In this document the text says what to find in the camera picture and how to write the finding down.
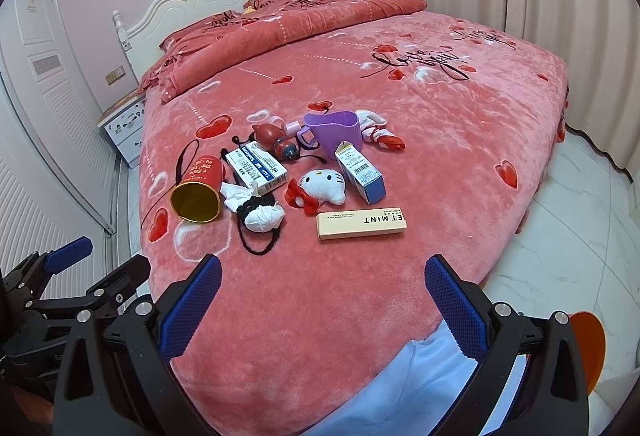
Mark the cream mint box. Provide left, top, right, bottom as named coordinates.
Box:
left=316, top=208, right=407, bottom=241

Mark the blue white medicine box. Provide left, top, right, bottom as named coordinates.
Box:
left=226, top=141, right=288, bottom=196

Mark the red bear-shaped bottle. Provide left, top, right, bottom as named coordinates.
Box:
left=252, top=123, right=300, bottom=161

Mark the red white sock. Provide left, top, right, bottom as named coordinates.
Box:
left=355, top=109, right=406, bottom=151

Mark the pink plastic tube toy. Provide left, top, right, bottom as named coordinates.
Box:
left=269, top=115, right=302, bottom=138

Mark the purple silicone cup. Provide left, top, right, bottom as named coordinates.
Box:
left=296, top=111, right=363, bottom=160

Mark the white louvered wardrobe door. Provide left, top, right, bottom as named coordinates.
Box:
left=1, top=0, right=119, bottom=298

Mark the light blue clothed lap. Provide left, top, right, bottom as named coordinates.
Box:
left=304, top=320, right=532, bottom=436

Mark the red gold paper cup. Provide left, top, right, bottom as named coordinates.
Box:
left=170, top=156, right=226, bottom=224

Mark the white nightstand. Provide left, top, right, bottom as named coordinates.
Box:
left=98, top=92, right=145, bottom=168

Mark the crumpled white tissue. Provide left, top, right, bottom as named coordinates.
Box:
left=220, top=182, right=285, bottom=234

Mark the blue white carton box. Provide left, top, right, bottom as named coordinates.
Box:
left=334, top=141, right=386, bottom=205

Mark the pink heart-print bed blanket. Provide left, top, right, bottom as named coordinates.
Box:
left=138, top=10, right=571, bottom=436

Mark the hello kitty plush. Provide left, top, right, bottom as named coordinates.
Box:
left=284, top=170, right=346, bottom=216

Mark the folded red quilt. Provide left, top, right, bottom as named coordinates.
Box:
left=137, top=0, right=427, bottom=104

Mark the wall power outlet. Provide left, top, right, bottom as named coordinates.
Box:
left=105, top=66, right=126, bottom=85

